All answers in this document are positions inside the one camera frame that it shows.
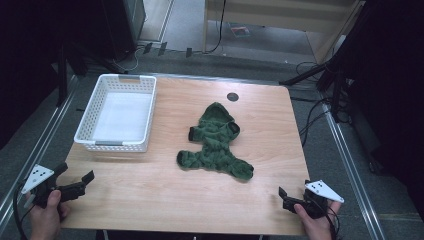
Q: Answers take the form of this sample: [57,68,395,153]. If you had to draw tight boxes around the dark grey cabinet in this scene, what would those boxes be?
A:
[99,0,147,62]

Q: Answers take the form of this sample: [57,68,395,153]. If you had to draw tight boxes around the black floor cables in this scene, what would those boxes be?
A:
[289,60,336,148]

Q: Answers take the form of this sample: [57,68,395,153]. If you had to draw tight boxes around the black tripod stand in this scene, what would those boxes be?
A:
[279,49,349,124]

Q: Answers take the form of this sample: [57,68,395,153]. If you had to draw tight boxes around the white perforated plastic basket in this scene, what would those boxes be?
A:
[73,73,158,154]

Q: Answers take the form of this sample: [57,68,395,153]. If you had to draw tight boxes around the metal floor rail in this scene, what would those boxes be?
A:
[319,99,388,240]
[0,74,82,233]
[126,71,282,87]

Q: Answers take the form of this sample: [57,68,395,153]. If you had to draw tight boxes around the black hanging cable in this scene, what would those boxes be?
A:
[203,0,228,55]

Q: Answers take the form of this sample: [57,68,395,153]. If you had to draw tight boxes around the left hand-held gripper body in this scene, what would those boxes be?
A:
[21,163,65,210]

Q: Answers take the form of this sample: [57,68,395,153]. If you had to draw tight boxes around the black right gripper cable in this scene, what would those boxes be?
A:
[319,203,342,240]

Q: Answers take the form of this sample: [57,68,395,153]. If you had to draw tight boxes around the person's left hand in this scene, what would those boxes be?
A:
[24,189,72,240]

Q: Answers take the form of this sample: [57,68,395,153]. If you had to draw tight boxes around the red booklet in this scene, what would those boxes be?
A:
[229,25,251,39]

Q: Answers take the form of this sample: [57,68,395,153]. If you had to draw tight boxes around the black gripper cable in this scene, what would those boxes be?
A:
[319,203,342,240]
[12,181,36,240]

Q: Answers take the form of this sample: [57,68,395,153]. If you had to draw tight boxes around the light wooden shelf unit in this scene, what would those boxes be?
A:
[202,0,367,65]

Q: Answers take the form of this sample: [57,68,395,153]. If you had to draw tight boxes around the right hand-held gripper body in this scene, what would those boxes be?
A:
[300,179,345,220]

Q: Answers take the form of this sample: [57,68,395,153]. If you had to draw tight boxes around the green plush hooded pet garment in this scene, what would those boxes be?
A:
[176,101,255,182]

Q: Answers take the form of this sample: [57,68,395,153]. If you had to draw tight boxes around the white floor cable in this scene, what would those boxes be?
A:
[112,45,145,73]

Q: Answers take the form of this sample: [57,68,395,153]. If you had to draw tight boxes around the black metal stand post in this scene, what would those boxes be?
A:
[55,41,70,108]

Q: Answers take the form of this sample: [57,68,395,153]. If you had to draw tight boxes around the person's right hand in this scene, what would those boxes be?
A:
[292,199,343,240]

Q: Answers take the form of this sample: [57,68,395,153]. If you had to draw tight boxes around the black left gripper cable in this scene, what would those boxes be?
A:
[12,181,36,240]

